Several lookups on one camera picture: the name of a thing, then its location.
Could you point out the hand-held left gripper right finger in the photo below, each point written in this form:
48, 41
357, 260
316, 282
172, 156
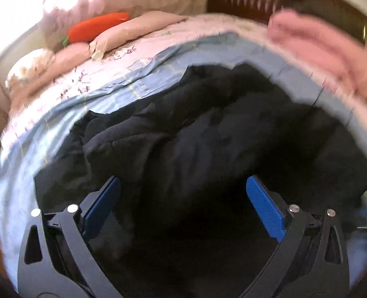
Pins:
264, 208

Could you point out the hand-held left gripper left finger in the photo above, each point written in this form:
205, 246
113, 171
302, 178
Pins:
101, 201

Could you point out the black hooded puffer jacket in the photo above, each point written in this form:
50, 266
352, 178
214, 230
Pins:
186, 146

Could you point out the blue plaid printed bed sheet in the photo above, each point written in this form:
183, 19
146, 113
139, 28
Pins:
115, 93

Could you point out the white floral pillow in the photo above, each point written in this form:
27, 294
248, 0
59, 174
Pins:
28, 65

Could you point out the folded pink quilt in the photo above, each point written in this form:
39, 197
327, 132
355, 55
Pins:
320, 46

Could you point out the long pink pillow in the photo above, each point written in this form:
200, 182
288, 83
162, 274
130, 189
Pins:
133, 32

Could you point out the orange carrot plush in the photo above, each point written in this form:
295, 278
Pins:
96, 28

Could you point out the window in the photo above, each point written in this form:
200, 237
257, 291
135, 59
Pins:
15, 12

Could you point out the dark wooden headboard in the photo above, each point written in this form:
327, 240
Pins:
233, 0

